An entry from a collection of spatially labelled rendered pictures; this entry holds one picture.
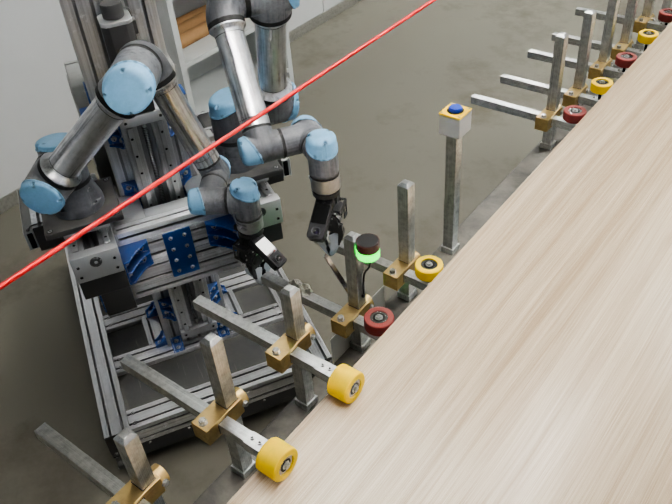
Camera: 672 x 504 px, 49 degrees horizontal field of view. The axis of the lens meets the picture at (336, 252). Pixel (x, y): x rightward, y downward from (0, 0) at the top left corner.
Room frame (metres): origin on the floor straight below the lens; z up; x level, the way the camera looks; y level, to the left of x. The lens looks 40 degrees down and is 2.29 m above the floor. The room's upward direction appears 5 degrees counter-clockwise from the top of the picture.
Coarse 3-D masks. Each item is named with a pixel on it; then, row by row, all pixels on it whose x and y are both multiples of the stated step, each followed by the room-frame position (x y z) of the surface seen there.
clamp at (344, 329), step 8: (368, 296) 1.49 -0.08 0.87; (368, 304) 1.47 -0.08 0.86; (344, 312) 1.44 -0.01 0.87; (352, 312) 1.43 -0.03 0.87; (360, 312) 1.44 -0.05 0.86; (336, 320) 1.41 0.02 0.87; (352, 320) 1.41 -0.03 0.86; (336, 328) 1.40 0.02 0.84; (344, 328) 1.38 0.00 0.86; (352, 328) 1.41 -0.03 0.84; (344, 336) 1.39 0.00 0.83
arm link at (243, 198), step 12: (240, 180) 1.66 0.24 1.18; (252, 180) 1.66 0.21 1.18; (228, 192) 1.64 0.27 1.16; (240, 192) 1.62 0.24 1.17; (252, 192) 1.62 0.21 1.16; (228, 204) 1.62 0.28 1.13; (240, 204) 1.62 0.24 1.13; (252, 204) 1.62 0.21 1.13; (240, 216) 1.62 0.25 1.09; (252, 216) 1.62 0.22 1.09
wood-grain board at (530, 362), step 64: (640, 64) 2.63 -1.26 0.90; (576, 128) 2.21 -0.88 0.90; (640, 128) 2.17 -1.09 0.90; (576, 192) 1.84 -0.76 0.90; (640, 192) 1.81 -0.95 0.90; (512, 256) 1.57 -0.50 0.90; (576, 256) 1.54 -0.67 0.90; (640, 256) 1.52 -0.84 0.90; (448, 320) 1.34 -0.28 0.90; (512, 320) 1.32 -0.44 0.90; (576, 320) 1.30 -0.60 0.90; (640, 320) 1.28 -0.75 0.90; (384, 384) 1.15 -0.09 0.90; (448, 384) 1.13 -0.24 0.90; (512, 384) 1.11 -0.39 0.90; (576, 384) 1.10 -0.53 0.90; (640, 384) 1.08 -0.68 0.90; (320, 448) 0.98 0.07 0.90; (384, 448) 0.97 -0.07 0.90; (448, 448) 0.95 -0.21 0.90; (512, 448) 0.94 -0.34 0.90; (576, 448) 0.93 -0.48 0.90; (640, 448) 0.91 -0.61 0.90
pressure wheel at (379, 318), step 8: (368, 312) 1.39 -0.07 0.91; (376, 312) 1.39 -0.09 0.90; (384, 312) 1.39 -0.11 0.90; (368, 320) 1.36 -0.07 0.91; (376, 320) 1.36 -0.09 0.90; (384, 320) 1.36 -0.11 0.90; (392, 320) 1.35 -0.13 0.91; (368, 328) 1.35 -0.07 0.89; (376, 328) 1.33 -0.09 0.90; (384, 328) 1.33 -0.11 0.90
